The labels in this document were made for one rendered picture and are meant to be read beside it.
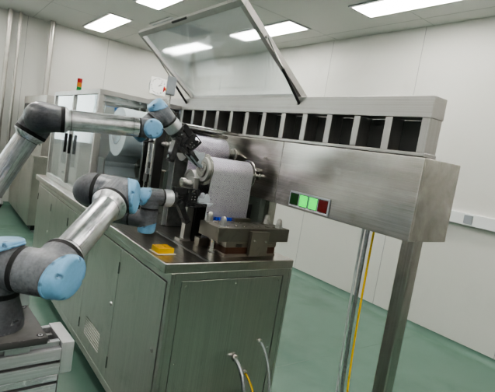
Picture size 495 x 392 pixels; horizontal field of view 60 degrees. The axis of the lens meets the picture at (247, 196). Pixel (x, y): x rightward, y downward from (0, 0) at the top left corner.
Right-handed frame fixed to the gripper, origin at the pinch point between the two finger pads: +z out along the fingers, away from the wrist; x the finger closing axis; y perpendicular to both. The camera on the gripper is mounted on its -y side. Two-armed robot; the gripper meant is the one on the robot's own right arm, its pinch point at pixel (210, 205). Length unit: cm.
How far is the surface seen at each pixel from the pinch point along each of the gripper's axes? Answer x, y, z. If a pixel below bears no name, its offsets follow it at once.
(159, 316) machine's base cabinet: -22, -42, -29
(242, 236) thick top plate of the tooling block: -20.0, -9.8, 6.6
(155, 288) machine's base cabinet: -14.3, -33.3, -29.1
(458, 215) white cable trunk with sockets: 14, 2, 258
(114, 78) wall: 556, 112, 132
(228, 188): -0.2, 8.6, 8.5
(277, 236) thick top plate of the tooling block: -20.0, -9.3, 26.9
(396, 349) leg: -77, -41, 49
